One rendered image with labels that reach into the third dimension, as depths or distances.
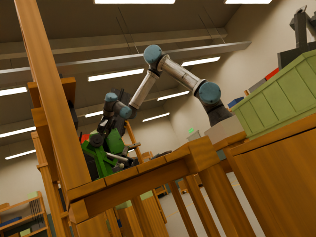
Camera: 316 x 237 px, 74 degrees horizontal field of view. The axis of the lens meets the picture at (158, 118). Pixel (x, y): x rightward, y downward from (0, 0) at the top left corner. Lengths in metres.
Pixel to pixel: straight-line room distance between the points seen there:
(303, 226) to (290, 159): 0.25
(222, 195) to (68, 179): 0.67
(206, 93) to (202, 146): 0.30
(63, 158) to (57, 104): 0.23
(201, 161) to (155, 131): 10.63
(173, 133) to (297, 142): 11.32
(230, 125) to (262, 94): 0.42
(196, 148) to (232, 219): 0.35
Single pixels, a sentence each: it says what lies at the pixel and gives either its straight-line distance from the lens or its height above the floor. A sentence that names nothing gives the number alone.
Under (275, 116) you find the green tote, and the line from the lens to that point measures 0.89.
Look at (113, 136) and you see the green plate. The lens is 1.62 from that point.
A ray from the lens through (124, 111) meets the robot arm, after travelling 1.30.
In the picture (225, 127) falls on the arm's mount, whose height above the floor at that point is 0.91.
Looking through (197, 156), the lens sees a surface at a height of 0.82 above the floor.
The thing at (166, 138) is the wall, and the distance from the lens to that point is 11.75.
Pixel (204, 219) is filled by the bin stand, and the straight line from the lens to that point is 1.67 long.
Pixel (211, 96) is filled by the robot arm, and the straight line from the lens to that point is 1.19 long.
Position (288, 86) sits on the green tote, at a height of 0.90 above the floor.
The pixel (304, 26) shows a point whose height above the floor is 1.08.
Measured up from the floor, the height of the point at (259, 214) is 0.46.
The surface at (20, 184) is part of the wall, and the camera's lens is 10.65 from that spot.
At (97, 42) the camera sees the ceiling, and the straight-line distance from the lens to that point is 5.75.
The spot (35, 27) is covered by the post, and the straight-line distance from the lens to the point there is 1.20.
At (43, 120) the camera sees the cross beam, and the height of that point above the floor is 1.21.
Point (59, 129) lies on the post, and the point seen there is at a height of 1.12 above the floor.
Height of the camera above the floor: 0.79
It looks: 15 degrees up
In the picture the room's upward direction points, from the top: 23 degrees counter-clockwise
